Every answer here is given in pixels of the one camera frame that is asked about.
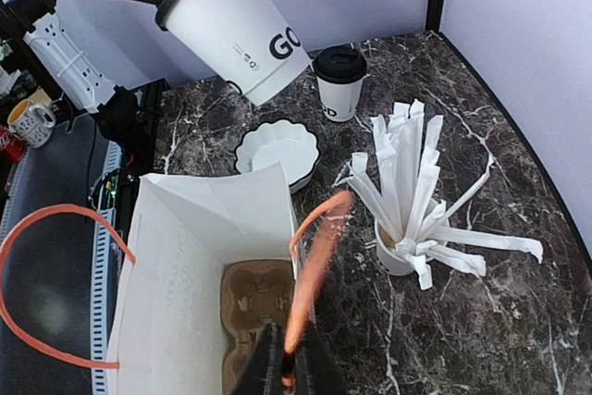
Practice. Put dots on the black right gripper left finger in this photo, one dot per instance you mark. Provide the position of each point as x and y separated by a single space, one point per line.
262 374

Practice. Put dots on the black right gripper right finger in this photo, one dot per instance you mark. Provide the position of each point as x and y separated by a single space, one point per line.
315 370

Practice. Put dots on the white paper cup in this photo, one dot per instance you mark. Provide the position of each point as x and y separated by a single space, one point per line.
247 43
339 101

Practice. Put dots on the cardboard cup carrier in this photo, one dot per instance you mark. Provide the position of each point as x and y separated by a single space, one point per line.
253 294

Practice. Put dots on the white paper bag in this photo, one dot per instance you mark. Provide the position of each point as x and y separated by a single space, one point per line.
167 336

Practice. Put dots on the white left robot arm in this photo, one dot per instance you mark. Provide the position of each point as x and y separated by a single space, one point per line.
35 33

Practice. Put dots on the paper cup holding straws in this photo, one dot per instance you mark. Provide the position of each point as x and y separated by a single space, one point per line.
394 265

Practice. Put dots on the white patterned mug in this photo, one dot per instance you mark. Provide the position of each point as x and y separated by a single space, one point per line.
32 123

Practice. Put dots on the red soda can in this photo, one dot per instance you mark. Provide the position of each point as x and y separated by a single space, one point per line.
12 147

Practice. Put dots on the bundle of wrapped straws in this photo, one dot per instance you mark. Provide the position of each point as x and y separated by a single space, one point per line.
403 203

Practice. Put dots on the white fluted dish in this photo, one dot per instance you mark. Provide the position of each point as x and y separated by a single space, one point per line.
290 144

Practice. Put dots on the white cable duct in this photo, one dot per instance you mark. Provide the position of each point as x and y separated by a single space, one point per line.
104 259

